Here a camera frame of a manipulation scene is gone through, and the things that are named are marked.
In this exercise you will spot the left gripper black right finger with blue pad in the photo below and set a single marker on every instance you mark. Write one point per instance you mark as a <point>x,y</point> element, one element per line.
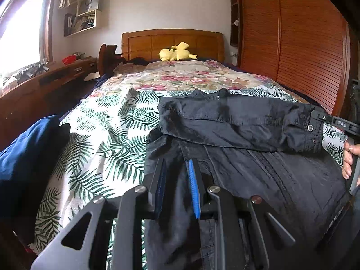
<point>197,188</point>

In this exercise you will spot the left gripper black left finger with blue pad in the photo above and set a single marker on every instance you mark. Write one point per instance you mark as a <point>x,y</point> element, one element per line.
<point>157,189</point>

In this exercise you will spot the black jacket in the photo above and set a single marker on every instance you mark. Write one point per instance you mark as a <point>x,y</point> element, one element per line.
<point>248,146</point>

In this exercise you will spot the person's right hand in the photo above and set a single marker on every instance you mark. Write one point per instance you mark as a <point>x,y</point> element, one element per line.
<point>349,152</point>

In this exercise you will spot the palm leaf bedspread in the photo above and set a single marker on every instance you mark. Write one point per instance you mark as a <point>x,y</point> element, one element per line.
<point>106,154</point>

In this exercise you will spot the floral blanket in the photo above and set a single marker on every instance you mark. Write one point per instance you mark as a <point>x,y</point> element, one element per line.
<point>208,75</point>

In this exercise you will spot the wooden wardrobe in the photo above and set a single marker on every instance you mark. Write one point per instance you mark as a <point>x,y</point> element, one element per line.
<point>305,45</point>

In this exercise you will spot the yellow plush toy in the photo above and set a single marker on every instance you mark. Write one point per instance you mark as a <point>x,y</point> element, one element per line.
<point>177,52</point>

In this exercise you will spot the blue folded garment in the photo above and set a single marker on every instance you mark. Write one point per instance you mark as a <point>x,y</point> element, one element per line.
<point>26,166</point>

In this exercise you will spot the wooden headboard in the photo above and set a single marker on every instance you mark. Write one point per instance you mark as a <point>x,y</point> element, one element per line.
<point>147,44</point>

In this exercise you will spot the wooden chair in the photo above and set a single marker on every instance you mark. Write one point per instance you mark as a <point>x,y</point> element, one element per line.
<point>108,60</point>

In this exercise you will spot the wooden desk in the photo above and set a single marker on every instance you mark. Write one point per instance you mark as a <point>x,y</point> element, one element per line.
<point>52,93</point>

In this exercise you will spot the red object on desk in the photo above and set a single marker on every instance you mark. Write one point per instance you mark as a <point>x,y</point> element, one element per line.
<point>69,60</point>

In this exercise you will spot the window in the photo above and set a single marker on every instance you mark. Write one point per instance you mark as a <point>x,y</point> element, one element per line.
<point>23,27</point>

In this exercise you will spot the white wall shelf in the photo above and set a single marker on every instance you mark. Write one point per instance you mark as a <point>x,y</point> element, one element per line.
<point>81,15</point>

